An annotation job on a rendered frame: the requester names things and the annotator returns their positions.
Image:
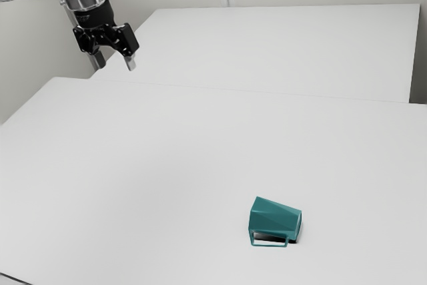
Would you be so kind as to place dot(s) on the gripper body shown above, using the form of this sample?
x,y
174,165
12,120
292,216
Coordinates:
x,y
95,16

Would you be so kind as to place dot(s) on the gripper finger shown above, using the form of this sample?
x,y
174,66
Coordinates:
x,y
126,41
85,40

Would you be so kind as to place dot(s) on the teal faceted mug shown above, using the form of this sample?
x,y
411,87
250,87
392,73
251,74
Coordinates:
x,y
272,218

